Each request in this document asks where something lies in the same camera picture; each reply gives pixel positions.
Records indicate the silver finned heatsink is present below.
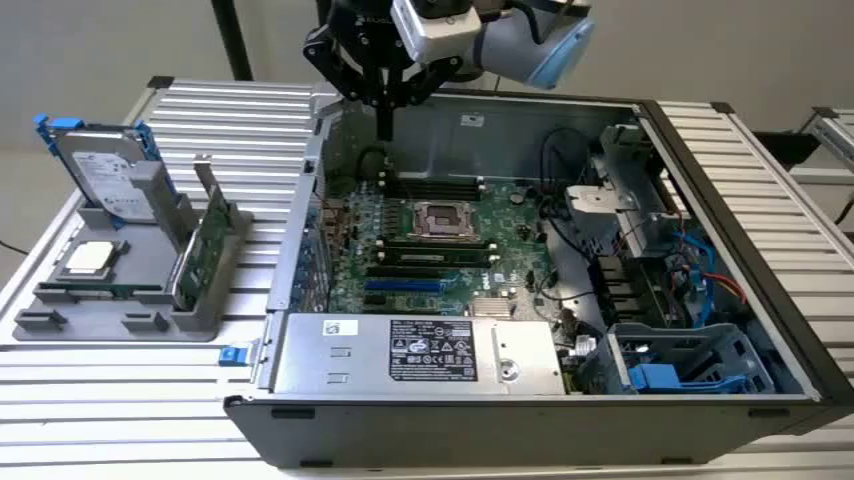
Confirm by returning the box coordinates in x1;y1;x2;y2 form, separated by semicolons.
470;299;528;320

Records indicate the small aluminium frame table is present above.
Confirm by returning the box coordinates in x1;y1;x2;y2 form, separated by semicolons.
786;106;854;187

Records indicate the blue wire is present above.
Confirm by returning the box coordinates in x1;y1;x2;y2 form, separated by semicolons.
666;227;722;304

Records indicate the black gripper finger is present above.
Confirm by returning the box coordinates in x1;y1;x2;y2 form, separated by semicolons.
301;27;388;141
385;54;466;141

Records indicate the grey plastic parts rack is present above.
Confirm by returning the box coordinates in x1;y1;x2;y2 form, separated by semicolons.
11;159;255;345

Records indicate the blue-grey plastic disk bay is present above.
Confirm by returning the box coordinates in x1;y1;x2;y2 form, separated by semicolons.
577;322;781;397

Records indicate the black stand pole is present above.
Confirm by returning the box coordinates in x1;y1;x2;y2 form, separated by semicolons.
211;0;257;82

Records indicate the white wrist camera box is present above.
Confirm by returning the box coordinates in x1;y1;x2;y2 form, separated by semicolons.
390;0;484;60

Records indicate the green RAM stick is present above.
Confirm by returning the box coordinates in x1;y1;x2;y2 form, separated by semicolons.
38;282;167;297

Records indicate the green motherboard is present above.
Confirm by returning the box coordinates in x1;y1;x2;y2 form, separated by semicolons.
319;177;584;322

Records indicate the metal CPU socket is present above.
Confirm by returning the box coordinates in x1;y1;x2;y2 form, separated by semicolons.
405;199;484;241

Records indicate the RAM stick with white label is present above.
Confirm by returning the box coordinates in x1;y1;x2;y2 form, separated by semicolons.
384;248;494;267

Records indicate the silver metal drive bracket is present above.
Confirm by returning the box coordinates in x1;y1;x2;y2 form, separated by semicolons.
565;124;682;259

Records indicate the blue plastic case latch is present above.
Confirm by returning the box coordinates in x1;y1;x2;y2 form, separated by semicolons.
219;339;263;367

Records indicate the blue expansion slot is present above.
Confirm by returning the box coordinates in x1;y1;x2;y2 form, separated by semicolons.
363;278;448;297

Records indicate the black expansion slot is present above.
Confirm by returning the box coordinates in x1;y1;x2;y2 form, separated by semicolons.
365;266;446;280

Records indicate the silver CPU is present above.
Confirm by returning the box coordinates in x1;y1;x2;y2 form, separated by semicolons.
62;240;123;275

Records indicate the hard disk in blue carrier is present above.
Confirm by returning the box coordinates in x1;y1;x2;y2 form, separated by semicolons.
33;113;163;232

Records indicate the grey metal power supply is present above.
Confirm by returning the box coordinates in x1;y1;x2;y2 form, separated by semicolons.
270;313;570;397

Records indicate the grey and black PC case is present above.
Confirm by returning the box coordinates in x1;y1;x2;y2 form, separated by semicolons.
223;79;854;470

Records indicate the green and black graphics card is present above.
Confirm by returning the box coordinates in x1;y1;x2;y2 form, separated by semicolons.
166;153;234;312

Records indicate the red wire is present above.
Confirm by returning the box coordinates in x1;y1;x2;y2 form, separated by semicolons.
706;272;748;304

